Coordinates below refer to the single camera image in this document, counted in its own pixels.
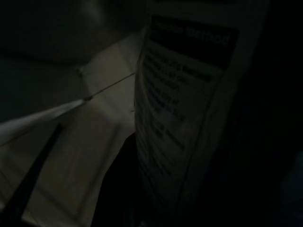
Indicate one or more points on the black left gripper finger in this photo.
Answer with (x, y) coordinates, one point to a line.
(123, 189)

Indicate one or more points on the green chicken stock pouch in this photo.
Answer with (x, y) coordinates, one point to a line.
(180, 94)

